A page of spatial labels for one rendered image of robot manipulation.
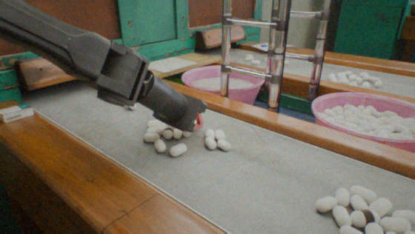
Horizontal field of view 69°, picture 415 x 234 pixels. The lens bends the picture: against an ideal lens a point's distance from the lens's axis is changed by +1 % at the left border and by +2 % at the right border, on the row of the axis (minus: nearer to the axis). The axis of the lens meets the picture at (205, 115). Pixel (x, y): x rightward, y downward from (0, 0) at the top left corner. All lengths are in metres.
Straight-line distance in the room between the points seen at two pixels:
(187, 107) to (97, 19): 0.54
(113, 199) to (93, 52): 0.21
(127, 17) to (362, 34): 2.57
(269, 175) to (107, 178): 0.27
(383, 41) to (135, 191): 2.95
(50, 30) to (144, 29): 0.72
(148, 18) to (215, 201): 0.80
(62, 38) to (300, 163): 0.44
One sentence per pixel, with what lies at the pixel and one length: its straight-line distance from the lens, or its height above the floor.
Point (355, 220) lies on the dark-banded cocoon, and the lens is 0.47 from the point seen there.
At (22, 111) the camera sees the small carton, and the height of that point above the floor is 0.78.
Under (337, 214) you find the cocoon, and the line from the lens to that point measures 0.47.
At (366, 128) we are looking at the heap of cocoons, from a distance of 0.77.
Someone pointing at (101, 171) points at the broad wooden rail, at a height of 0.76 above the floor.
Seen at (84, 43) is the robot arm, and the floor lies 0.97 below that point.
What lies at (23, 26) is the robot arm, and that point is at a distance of 0.42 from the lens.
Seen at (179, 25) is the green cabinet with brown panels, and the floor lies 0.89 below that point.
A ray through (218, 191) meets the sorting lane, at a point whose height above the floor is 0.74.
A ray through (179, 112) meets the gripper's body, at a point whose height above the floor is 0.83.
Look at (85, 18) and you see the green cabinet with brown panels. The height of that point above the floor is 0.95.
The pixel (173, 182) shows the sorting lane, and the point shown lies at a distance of 0.51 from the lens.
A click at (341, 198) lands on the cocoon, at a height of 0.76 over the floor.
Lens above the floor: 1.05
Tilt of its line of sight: 24 degrees down
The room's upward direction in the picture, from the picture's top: straight up
